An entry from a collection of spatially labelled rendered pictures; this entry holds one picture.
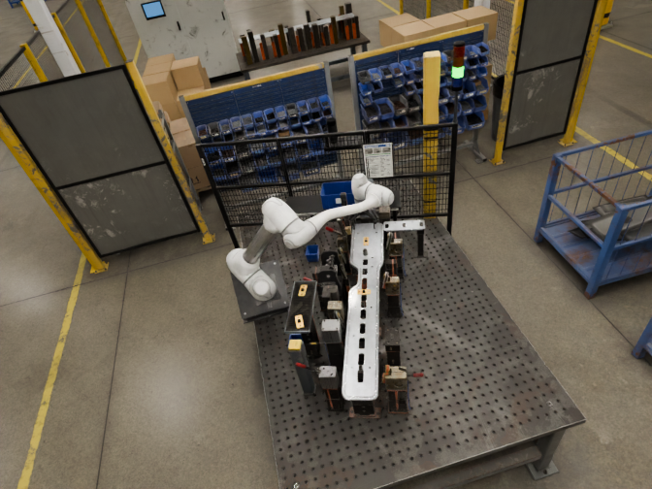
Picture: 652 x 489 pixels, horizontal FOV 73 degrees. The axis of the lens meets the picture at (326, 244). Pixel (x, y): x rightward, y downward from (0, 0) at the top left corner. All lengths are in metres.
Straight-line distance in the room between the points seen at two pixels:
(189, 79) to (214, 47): 2.20
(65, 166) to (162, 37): 4.84
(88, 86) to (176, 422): 2.81
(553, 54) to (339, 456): 4.41
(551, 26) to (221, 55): 5.91
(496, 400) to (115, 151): 3.72
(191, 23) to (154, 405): 6.83
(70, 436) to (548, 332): 3.81
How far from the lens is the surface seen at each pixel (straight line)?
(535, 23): 5.16
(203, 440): 3.63
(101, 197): 4.86
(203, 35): 9.10
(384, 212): 3.21
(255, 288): 2.83
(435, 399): 2.68
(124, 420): 4.01
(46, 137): 4.64
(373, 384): 2.38
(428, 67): 3.07
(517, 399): 2.74
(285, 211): 2.43
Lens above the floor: 3.06
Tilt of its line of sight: 42 degrees down
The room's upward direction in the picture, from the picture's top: 11 degrees counter-clockwise
